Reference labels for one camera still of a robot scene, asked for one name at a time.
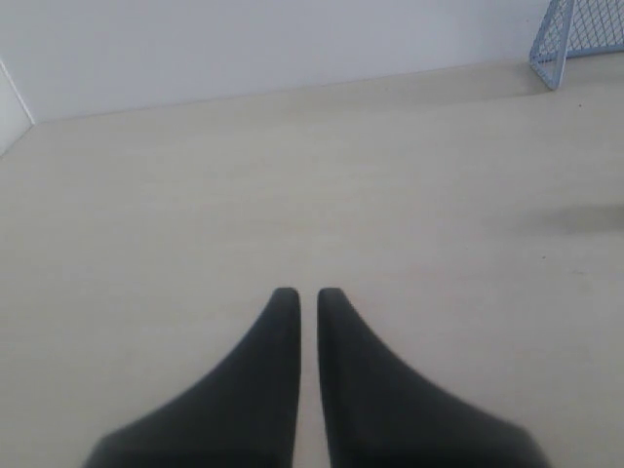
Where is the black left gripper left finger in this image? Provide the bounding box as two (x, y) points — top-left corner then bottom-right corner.
(85, 288), (299, 467)

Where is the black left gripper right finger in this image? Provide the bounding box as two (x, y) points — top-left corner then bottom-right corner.
(317, 288), (541, 467)

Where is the light blue miniature goal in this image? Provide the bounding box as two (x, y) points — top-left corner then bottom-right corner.
(528, 0), (623, 91)

